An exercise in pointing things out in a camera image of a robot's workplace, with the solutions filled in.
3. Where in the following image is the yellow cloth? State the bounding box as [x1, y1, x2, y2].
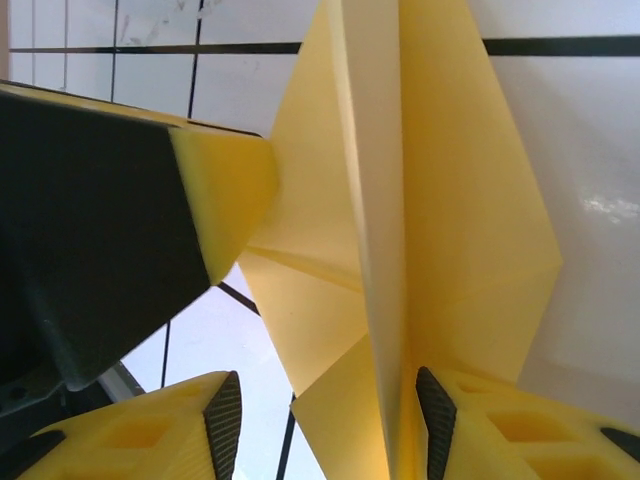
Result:
[239, 0, 565, 480]

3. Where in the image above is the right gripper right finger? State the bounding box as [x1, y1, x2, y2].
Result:
[414, 366, 640, 480]

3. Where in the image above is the clear tape patch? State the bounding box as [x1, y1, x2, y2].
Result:
[577, 192, 640, 226]

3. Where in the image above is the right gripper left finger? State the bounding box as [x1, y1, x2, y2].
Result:
[14, 369, 244, 480]

